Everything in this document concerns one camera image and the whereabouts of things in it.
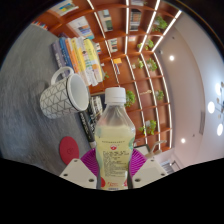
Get flat round red coaster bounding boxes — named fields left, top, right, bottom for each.
left=58, top=135, right=81, bottom=166

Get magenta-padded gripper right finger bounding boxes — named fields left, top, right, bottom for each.
left=131, top=148, right=170, bottom=190

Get ceiling air vent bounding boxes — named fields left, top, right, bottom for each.
left=198, top=109, right=206, bottom=136

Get stack of colourful books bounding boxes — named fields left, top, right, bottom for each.
left=50, top=35, right=105, bottom=87

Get clear bottle with pale drink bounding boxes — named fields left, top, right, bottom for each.
left=94, top=86, right=137, bottom=192

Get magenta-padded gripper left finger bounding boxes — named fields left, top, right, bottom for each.
left=58, top=147, right=99, bottom=190

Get wooden shelf unit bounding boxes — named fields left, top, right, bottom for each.
left=31, top=0, right=184, bottom=155

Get white mug with grey triangles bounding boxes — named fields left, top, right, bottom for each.
left=38, top=65, right=91, bottom=121

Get stack of dark books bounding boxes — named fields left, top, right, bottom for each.
left=78, top=94, right=105, bottom=150

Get branched ceiling lamp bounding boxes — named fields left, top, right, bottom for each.
left=206, top=79, right=224, bottom=138

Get recessed ceiling lights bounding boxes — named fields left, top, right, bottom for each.
left=167, top=53, right=188, bottom=145

